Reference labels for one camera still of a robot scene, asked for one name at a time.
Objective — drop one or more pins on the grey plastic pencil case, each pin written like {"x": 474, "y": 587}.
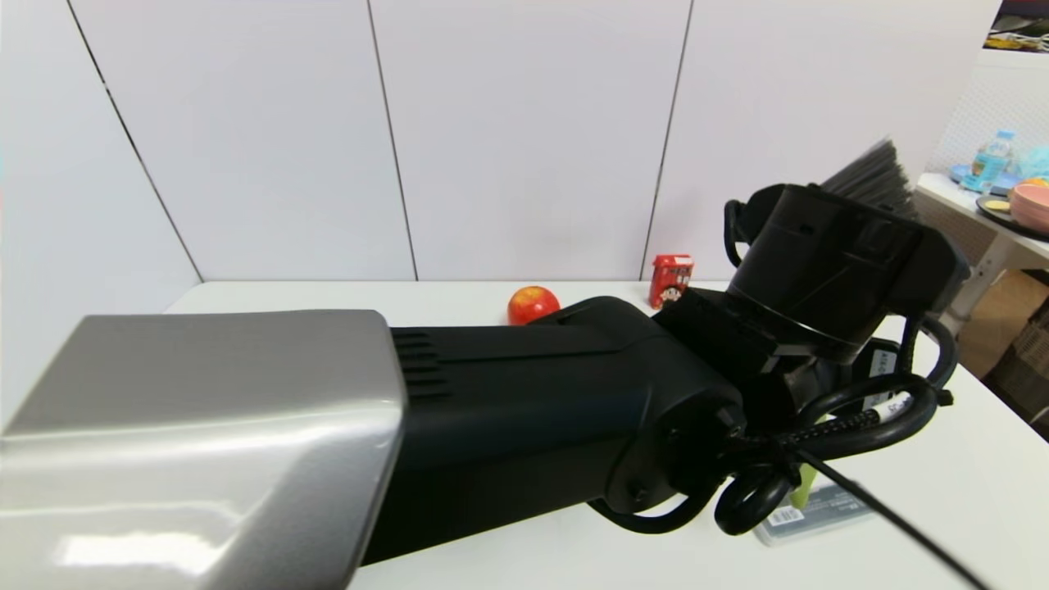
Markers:
{"x": 807, "y": 520}

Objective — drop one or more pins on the red milk carton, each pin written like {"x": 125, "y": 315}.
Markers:
{"x": 672, "y": 280}

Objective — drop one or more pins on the pink bowl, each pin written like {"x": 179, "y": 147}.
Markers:
{"x": 1033, "y": 210}

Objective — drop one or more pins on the yellow food piece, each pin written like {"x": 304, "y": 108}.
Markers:
{"x": 997, "y": 206}

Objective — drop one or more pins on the light blue bag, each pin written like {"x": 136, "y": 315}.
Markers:
{"x": 1036, "y": 162}

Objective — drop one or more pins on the cardboard box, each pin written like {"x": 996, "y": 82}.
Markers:
{"x": 1005, "y": 315}

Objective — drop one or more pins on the white pegboard panel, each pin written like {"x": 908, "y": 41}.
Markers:
{"x": 1010, "y": 97}

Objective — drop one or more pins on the blue plate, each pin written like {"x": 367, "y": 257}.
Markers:
{"x": 963, "y": 175}

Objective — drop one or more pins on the black tray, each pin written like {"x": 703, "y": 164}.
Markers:
{"x": 1003, "y": 220}

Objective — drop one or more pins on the clear water bottle blue label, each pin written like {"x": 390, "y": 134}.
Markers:
{"x": 992, "y": 161}

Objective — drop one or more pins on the white side table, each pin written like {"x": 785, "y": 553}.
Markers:
{"x": 987, "y": 262}

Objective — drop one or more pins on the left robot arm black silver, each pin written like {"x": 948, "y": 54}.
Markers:
{"x": 533, "y": 393}

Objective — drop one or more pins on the red apple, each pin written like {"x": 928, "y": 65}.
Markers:
{"x": 531, "y": 307}

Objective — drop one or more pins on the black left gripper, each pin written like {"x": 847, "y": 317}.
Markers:
{"x": 811, "y": 299}

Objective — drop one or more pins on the dark shelf clutter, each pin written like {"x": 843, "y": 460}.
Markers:
{"x": 1022, "y": 33}

